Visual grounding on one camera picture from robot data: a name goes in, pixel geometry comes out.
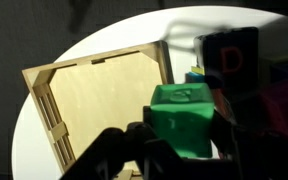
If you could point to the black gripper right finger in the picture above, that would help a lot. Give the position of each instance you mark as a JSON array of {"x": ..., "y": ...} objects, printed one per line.
[{"x": 250, "y": 150}]

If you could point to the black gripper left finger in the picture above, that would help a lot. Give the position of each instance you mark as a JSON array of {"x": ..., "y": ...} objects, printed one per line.
[{"x": 124, "y": 153}]

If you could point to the green soft block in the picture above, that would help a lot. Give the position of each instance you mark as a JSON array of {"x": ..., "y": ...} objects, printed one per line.
[{"x": 184, "y": 116}]

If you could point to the magenta soft block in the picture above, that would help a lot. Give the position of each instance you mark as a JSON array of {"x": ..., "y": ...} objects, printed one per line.
[{"x": 284, "y": 106}]

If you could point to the square wooden tray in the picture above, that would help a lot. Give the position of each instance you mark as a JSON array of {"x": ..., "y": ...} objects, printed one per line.
[{"x": 107, "y": 100}]

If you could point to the black block with letter D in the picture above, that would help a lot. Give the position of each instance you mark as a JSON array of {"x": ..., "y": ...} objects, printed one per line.
[{"x": 230, "y": 60}]

